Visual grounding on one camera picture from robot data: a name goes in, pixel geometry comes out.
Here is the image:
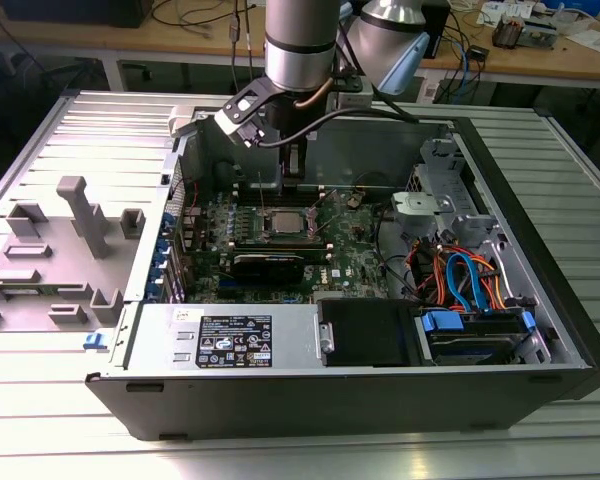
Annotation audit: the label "grey parts rack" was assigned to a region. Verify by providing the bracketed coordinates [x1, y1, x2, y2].
[0, 174, 146, 334]

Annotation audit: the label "black box on desk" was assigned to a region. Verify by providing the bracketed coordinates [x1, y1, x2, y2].
[0, 0, 149, 29]

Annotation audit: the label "silver metal drive cage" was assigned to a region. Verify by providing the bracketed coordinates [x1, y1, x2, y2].
[389, 137, 511, 251]

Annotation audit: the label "black camera cable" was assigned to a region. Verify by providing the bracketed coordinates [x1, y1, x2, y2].
[255, 88, 422, 149]

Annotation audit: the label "hard disk in blue carrier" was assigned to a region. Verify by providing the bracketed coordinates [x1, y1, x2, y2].
[419, 307, 539, 366]

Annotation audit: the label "thin hanging cable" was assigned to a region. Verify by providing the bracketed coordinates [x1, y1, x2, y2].
[229, 0, 242, 94]
[244, 0, 254, 84]

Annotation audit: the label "white papers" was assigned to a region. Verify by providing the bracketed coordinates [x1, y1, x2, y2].
[564, 27, 600, 54]

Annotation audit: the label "black RAM stick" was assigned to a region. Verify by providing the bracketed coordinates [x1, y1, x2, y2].
[233, 238, 331, 264]

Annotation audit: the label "grey corner bracket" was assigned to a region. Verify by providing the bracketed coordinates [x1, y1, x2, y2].
[168, 104, 204, 139]

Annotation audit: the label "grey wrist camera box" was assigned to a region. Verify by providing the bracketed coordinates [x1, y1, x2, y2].
[337, 74, 374, 109]

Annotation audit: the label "black wire bundle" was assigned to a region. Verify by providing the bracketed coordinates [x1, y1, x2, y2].
[372, 202, 421, 304]

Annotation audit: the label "copper coloured hose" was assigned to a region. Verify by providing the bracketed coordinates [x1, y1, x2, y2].
[293, 79, 331, 109]

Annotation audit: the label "metal socket cover frame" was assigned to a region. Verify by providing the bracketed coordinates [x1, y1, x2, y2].
[303, 191, 337, 235]

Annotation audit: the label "black upright box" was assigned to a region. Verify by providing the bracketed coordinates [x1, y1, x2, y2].
[422, 0, 451, 60]

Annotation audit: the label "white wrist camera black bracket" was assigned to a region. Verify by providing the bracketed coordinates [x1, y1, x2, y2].
[213, 77, 271, 150]

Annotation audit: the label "black open PC case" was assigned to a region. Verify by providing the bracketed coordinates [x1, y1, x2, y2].
[84, 102, 600, 442]

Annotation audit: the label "blue network cable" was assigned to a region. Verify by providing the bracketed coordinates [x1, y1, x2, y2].
[456, 39, 475, 92]

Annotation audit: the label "green motherboard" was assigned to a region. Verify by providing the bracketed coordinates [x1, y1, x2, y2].
[182, 187, 406, 306]

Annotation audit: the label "silver power supply with label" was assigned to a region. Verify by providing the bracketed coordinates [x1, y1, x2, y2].
[124, 302, 326, 371]

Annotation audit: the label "grey electronic device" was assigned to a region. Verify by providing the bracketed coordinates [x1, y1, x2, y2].
[522, 19, 562, 49]

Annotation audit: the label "dark office chair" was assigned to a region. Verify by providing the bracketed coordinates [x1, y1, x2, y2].
[0, 49, 106, 166]

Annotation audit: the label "silver CPU plate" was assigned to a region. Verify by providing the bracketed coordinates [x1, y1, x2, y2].
[271, 211, 307, 236]

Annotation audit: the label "black graphics card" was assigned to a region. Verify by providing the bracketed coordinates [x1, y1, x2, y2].
[229, 252, 306, 286]

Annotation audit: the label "black RAM slots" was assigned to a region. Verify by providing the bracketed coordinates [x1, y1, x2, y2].
[235, 179, 327, 207]

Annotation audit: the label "copper wound transformer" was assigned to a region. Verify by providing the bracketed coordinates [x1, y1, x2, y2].
[493, 14, 525, 49]

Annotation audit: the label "wooden desk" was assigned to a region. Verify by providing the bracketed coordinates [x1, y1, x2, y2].
[0, 0, 600, 91]

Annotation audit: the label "blue flat wire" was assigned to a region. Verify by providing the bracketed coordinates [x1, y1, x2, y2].
[446, 252, 487, 314]

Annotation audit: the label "orange wire bundle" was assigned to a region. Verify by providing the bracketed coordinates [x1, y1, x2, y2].
[413, 242, 509, 311]

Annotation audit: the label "black plastic shroud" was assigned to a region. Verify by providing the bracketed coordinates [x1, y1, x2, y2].
[317, 298, 421, 369]

